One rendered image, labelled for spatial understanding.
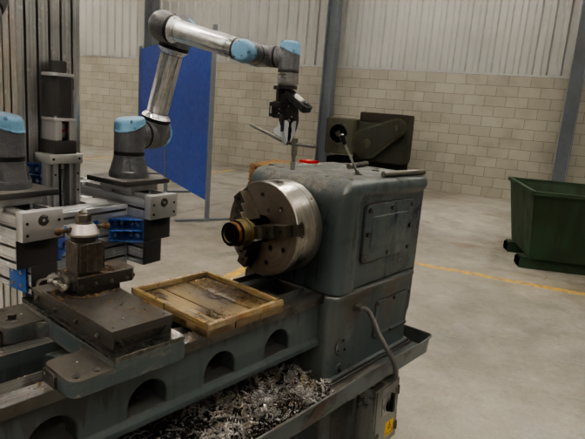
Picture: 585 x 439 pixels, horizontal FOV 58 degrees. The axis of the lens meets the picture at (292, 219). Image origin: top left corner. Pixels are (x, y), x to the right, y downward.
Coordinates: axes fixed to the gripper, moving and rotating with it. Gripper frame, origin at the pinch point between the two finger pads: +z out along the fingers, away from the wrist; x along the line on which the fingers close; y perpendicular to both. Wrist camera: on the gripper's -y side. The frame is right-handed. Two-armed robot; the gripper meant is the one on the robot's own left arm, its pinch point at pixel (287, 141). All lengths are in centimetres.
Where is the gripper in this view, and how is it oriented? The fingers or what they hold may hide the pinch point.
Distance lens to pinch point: 196.5
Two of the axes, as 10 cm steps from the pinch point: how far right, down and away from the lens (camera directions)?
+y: -7.6, -1.9, 6.3
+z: -0.7, 9.8, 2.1
